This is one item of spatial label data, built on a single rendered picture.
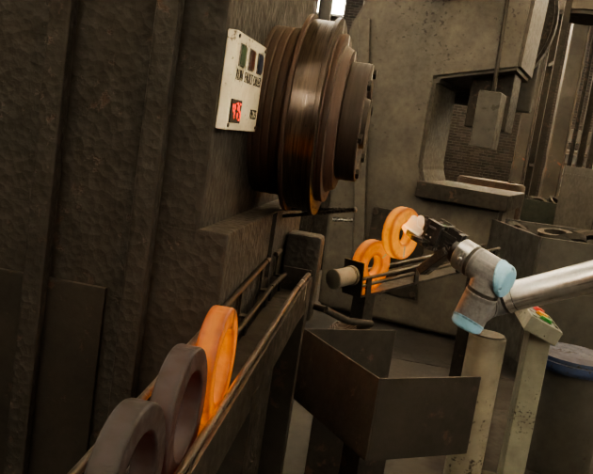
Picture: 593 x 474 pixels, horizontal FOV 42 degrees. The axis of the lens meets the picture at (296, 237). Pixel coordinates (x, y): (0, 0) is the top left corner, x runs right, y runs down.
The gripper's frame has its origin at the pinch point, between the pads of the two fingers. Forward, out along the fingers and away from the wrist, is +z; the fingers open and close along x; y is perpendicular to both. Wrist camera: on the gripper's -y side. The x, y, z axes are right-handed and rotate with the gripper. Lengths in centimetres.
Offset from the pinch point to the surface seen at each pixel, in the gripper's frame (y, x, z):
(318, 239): -6.0, 30.4, 4.5
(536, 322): -15, -37, -35
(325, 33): 47, 59, 2
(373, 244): -8.9, 2.1, 5.9
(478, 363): -35, -30, -27
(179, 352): 9, 126, -52
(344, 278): -18.2, 14.2, 2.5
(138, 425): 10, 141, -65
